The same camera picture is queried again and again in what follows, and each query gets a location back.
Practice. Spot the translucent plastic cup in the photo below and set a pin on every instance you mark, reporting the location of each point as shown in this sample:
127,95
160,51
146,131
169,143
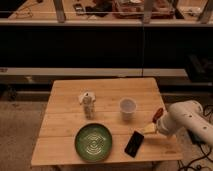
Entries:
127,108

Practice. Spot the white spray bottle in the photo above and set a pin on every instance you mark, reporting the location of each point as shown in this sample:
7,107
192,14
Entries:
87,100

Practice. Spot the wooden table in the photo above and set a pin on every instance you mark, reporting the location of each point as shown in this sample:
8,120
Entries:
90,122

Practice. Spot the cream wedge pusher tool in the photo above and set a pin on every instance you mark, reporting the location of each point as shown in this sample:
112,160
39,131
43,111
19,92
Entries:
149,129

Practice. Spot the dark power box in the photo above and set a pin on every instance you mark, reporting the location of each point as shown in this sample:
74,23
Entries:
195,139

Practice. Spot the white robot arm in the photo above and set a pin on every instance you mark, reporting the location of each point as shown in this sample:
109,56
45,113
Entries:
185,114

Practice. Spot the green ceramic plate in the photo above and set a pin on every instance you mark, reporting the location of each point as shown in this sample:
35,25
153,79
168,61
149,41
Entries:
93,142

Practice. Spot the black rectangular eraser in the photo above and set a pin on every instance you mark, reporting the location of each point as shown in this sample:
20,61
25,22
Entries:
134,144

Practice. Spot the long background shelf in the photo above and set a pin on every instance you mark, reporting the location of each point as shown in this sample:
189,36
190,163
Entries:
130,13

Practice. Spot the brown oblong object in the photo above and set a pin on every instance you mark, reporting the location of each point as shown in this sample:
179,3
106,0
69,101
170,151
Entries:
157,115

